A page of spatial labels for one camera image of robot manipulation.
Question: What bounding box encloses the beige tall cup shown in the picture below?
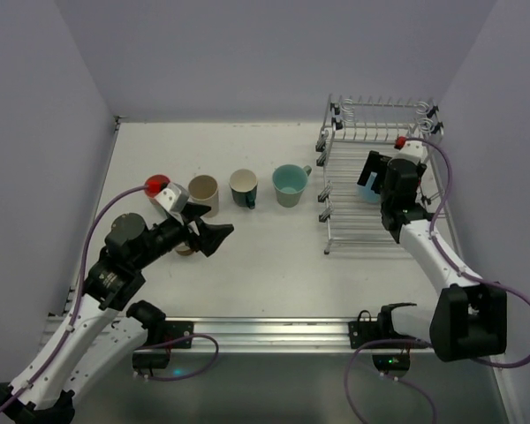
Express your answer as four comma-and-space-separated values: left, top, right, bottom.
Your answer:
188, 175, 219, 217

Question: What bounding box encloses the light blue mug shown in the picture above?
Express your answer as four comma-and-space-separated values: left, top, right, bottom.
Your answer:
357, 172, 380, 204

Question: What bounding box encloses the pink cup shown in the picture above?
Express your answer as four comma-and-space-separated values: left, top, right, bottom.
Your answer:
144, 174, 170, 206

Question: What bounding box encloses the dark green mug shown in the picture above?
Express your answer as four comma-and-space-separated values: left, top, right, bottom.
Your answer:
229, 169, 258, 209

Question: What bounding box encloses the light green mug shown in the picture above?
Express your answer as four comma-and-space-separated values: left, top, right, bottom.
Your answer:
272, 164, 312, 208

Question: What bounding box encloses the cream small cup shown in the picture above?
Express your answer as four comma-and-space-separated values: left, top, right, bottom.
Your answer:
175, 244, 193, 256

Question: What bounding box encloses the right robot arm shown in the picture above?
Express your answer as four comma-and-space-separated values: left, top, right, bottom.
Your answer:
358, 151, 507, 362

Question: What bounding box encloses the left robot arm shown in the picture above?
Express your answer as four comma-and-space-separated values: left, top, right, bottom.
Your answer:
0, 203, 234, 423

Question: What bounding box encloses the metal dish rack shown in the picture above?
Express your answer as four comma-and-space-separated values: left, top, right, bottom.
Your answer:
315, 95, 443, 254

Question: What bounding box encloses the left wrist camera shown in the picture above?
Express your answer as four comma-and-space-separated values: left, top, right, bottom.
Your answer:
155, 183, 190, 215

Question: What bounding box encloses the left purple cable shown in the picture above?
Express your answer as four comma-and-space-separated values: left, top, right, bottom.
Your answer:
0, 184, 220, 419

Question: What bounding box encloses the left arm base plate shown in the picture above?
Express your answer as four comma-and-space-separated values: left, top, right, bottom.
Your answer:
140, 320, 194, 351

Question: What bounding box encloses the aluminium mounting rail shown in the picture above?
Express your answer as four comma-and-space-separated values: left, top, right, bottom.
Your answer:
39, 315, 504, 355

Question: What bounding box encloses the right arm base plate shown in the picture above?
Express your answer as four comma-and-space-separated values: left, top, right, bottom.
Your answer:
348, 309, 402, 349

